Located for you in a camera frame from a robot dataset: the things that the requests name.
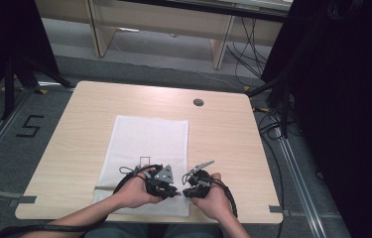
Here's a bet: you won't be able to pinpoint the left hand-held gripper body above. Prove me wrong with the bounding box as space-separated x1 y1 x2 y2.
144 164 179 200

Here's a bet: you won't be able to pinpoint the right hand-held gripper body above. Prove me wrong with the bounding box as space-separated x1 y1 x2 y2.
183 160 215 199

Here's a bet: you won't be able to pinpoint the white mesh laundry bag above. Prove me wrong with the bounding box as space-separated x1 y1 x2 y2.
92 114 191 218

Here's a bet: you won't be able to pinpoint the person's right hand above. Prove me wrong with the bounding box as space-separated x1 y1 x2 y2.
189 172 235 222

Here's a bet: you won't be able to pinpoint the person's left hand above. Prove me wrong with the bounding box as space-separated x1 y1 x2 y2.
111 167 164 209

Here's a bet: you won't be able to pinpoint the grey tape strip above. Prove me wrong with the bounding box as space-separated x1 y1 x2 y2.
7 195 38 208
268 204 291 218

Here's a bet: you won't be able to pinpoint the black metal stand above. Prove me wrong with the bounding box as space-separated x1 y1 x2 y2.
0 54 75 121
245 73 291 139

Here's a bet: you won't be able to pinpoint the black tape floor numeral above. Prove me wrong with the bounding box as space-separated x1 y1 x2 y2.
15 114 45 139

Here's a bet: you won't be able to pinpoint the light wooden desk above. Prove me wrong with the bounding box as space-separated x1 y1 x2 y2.
34 0 295 70

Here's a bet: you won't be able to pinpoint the black curtain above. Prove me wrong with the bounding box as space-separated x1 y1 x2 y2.
0 0 61 113
260 0 372 238

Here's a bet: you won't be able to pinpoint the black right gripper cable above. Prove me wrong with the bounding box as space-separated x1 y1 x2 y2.
206 178 239 220

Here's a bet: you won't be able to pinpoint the black floor cables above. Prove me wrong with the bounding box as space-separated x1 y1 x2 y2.
252 104 289 238

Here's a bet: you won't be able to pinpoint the bundle of black cables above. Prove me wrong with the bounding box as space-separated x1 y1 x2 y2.
225 16 269 79

